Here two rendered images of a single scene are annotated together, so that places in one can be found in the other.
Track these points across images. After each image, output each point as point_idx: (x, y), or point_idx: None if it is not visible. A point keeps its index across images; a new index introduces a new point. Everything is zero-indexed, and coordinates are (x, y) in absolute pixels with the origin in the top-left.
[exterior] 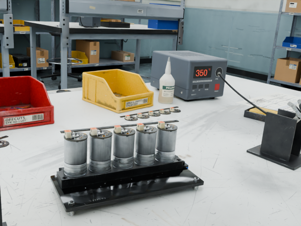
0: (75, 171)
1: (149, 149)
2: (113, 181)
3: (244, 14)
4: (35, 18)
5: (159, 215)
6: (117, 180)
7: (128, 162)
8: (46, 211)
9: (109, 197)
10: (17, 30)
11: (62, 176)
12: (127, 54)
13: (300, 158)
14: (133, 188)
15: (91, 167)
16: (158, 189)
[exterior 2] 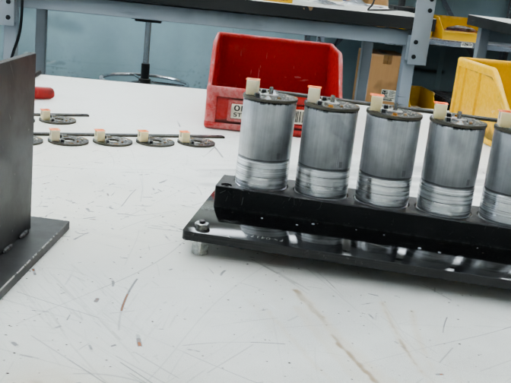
0: (251, 176)
1: (452, 172)
2: (335, 226)
3: None
4: (505, 17)
5: (389, 314)
6: (347, 228)
7: (386, 191)
8: (158, 235)
9: (290, 242)
10: (457, 39)
11: (226, 182)
12: None
13: None
14: (366, 247)
15: (296, 183)
16: (429, 265)
